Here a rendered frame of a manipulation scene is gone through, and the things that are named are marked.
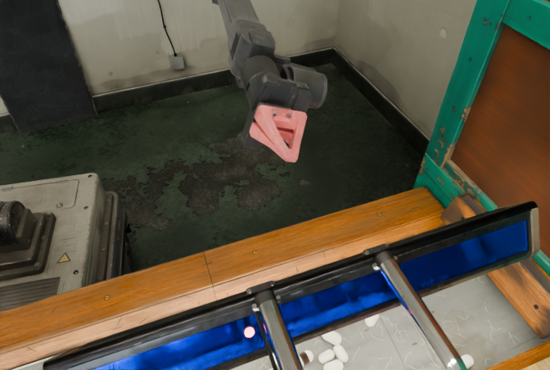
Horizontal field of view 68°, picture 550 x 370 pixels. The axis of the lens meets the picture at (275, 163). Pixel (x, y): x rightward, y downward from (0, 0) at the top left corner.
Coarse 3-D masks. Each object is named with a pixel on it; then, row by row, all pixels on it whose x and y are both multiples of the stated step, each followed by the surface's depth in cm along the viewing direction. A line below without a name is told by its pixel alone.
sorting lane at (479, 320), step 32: (448, 288) 87; (480, 288) 87; (384, 320) 82; (448, 320) 82; (480, 320) 82; (512, 320) 82; (320, 352) 77; (352, 352) 77; (384, 352) 77; (416, 352) 77; (480, 352) 77; (512, 352) 77
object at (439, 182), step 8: (424, 160) 104; (432, 160) 101; (424, 168) 105; (432, 168) 102; (424, 176) 106; (432, 176) 103; (440, 176) 99; (448, 176) 97; (416, 184) 110; (424, 184) 107; (432, 184) 104; (440, 184) 100; (448, 184) 98; (456, 184) 95; (432, 192) 104; (440, 192) 101; (448, 192) 98; (456, 192) 95; (464, 192) 93; (440, 200) 102; (448, 200) 99
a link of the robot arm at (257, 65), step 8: (256, 56) 61; (264, 56) 61; (248, 64) 60; (256, 64) 59; (264, 64) 59; (272, 64) 60; (280, 64) 63; (248, 72) 59; (256, 72) 58; (264, 72) 58; (272, 72) 58; (280, 72) 64; (288, 72) 62; (248, 80) 58
